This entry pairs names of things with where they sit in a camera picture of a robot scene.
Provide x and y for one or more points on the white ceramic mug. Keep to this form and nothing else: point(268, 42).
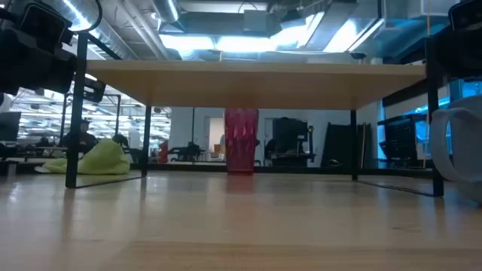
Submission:
point(471, 158)

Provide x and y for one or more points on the red faceted plastic tumbler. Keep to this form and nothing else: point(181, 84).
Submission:
point(241, 141)

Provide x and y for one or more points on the black background robot arm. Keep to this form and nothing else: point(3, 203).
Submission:
point(186, 152)

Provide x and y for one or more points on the black computer monitor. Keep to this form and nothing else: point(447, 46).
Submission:
point(9, 126)

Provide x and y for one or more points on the person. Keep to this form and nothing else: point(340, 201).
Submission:
point(86, 137)

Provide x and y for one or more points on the black pegboard cart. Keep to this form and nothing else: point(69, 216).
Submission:
point(401, 141)

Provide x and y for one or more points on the lime green bean bag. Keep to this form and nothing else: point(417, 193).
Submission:
point(101, 160)

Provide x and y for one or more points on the black leaning panel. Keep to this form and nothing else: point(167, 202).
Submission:
point(339, 145)

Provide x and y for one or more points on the red background object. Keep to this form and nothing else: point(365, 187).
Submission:
point(163, 152)

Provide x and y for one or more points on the black desk with monitor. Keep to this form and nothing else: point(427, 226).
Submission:
point(290, 141)

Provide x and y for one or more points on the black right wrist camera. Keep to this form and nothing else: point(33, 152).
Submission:
point(467, 13)

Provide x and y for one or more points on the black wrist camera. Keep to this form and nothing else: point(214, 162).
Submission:
point(467, 13)
point(43, 20)

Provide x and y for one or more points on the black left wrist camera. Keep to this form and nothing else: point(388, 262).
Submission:
point(43, 20)

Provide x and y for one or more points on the wooden shelf with black frame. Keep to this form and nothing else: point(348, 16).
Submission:
point(248, 84)

